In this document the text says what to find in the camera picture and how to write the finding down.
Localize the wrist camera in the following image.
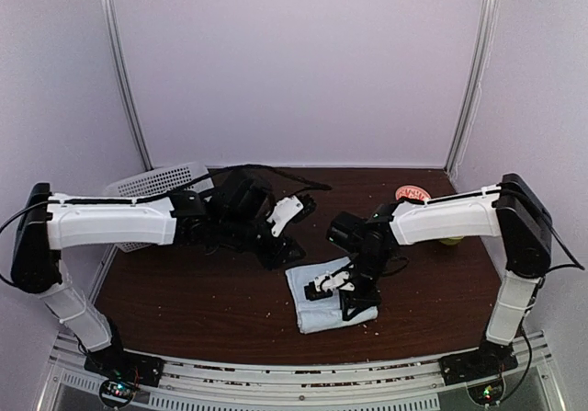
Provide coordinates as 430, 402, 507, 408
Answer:
209, 169, 276, 222
326, 211, 366, 254

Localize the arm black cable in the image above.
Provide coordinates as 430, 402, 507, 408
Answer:
498, 217, 587, 384
169, 164, 334, 199

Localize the red white patterned ceramic bowl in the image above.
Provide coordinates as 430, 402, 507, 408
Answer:
395, 185, 431, 200

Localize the lime green plastic bowl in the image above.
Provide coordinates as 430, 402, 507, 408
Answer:
439, 237, 462, 246

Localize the left aluminium frame post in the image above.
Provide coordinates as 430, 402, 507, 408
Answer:
100, 0, 153, 171

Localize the aluminium frame post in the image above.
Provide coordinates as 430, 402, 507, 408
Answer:
100, 0, 153, 171
445, 0, 498, 179

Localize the white perforated plastic basket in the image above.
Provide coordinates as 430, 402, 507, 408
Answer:
101, 162, 212, 254

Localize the round circuit board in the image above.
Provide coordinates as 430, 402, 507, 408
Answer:
467, 379, 505, 406
98, 380, 137, 408

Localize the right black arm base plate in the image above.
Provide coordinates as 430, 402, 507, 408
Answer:
438, 342, 518, 385

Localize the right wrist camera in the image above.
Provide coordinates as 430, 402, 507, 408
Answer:
326, 211, 366, 254

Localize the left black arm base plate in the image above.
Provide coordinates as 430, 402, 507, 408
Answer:
84, 345, 164, 387

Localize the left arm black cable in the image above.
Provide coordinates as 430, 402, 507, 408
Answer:
169, 164, 334, 199

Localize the right aluminium frame post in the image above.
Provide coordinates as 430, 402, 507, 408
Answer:
445, 0, 498, 179

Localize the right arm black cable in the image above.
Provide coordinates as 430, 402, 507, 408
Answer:
498, 217, 587, 384

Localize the right round circuit board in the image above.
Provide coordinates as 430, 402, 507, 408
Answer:
467, 379, 505, 406

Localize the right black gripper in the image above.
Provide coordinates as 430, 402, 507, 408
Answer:
339, 249, 392, 319

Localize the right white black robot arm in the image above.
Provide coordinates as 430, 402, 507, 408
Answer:
303, 173, 554, 376

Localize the left round circuit board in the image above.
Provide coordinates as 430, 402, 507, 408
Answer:
98, 380, 137, 408

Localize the light blue towel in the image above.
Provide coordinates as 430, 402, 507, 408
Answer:
285, 257, 379, 335

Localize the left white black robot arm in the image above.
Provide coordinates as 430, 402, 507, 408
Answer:
10, 183, 316, 378

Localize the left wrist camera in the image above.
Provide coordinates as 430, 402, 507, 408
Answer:
209, 169, 276, 222

